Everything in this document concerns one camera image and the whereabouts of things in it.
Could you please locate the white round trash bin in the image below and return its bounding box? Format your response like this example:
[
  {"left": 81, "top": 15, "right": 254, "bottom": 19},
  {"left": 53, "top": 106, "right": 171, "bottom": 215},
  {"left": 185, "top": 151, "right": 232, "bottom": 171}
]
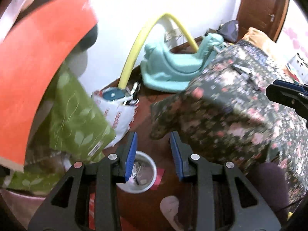
[{"left": 116, "top": 151, "right": 157, "bottom": 194}]

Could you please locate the green leaf-pattern fabric bag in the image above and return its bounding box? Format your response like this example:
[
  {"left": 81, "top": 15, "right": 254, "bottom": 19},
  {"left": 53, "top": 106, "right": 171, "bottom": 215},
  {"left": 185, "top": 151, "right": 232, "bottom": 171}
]
[{"left": 1, "top": 64, "right": 116, "bottom": 194}]

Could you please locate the white printed plastic bag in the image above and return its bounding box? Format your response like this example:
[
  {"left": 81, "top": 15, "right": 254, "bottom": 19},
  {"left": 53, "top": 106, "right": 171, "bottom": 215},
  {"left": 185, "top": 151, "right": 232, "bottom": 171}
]
[{"left": 91, "top": 87, "right": 139, "bottom": 148}]

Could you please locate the orange red cushion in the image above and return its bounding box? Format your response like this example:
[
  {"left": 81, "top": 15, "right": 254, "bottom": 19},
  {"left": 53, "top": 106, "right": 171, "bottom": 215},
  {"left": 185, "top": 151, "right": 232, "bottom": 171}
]
[{"left": 1, "top": 0, "right": 97, "bottom": 171}]

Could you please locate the brown wooden door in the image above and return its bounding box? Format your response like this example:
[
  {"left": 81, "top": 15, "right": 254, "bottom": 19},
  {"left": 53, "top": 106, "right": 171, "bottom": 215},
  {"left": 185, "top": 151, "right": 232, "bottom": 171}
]
[{"left": 236, "top": 0, "right": 290, "bottom": 42}]

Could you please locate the teal plastic ride-on toy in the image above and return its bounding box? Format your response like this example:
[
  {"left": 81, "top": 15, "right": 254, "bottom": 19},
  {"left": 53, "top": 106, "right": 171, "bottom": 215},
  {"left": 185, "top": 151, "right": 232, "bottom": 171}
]
[{"left": 140, "top": 33, "right": 224, "bottom": 93}]

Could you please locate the yellow foam tube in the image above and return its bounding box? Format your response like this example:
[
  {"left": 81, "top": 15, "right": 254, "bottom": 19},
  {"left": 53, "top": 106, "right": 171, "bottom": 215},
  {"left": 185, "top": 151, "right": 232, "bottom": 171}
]
[{"left": 118, "top": 13, "right": 199, "bottom": 89}]

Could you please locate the dark bag on bed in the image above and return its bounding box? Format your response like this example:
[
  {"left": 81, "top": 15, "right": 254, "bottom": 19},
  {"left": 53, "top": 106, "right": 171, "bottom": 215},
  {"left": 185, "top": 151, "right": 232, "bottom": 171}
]
[{"left": 217, "top": 20, "right": 239, "bottom": 43}]

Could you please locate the white crumpled tissue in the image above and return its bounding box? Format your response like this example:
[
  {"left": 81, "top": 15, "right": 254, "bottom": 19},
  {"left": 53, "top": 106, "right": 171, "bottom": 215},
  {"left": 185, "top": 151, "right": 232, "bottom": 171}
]
[{"left": 160, "top": 196, "right": 184, "bottom": 231}]

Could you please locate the orange pillow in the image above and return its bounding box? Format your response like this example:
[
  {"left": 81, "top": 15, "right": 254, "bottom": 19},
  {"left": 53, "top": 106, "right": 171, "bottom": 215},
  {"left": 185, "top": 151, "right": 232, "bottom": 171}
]
[{"left": 242, "top": 27, "right": 278, "bottom": 55}]

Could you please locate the red paper scrap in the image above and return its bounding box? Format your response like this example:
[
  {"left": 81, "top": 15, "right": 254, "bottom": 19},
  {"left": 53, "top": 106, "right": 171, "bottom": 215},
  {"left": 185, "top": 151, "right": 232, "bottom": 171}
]
[{"left": 150, "top": 167, "right": 165, "bottom": 190}]

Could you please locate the dark floral bed quilt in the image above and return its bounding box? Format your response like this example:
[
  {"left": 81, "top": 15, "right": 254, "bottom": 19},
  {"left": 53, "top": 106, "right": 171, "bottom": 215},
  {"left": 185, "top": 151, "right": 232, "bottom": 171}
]
[{"left": 150, "top": 40, "right": 307, "bottom": 202}]

